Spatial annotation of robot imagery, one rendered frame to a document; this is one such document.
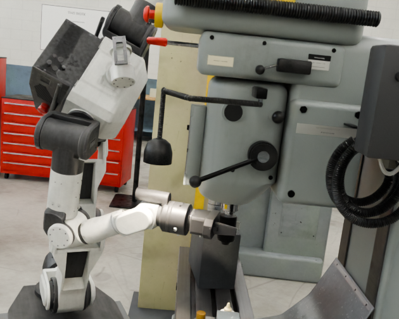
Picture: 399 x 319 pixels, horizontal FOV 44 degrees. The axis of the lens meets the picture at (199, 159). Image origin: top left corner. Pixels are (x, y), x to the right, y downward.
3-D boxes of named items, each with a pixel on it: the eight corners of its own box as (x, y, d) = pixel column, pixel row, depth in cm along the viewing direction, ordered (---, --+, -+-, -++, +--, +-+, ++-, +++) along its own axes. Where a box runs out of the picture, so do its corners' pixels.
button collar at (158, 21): (153, 26, 119) (155, 0, 118) (155, 28, 125) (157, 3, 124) (161, 27, 119) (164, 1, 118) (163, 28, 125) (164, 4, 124)
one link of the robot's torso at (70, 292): (40, 296, 205) (49, 201, 183) (88, 291, 213) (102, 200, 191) (44, 325, 192) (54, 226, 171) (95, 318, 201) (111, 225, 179)
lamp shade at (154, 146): (139, 159, 125) (141, 135, 124) (166, 159, 128) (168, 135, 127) (147, 165, 119) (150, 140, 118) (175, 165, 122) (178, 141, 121)
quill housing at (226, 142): (197, 206, 120) (211, 75, 114) (196, 185, 141) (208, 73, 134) (273, 214, 121) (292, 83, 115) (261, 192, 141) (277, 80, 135)
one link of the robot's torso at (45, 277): (38, 293, 210) (40, 264, 208) (85, 288, 219) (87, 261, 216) (44, 318, 192) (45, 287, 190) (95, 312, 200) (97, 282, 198)
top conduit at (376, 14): (173, 4, 105) (175, -13, 104) (174, 6, 109) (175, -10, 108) (380, 26, 106) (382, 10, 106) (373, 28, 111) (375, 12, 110)
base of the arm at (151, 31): (98, 44, 162) (96, 32, 151) (116, 12, 164) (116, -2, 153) (138, 66, 163) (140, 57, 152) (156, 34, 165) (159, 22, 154)
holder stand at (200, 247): (197, 288, 156) (204, 229, 152) (187, 260, 177) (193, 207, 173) (234, 289, 158) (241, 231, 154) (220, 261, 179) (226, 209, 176)
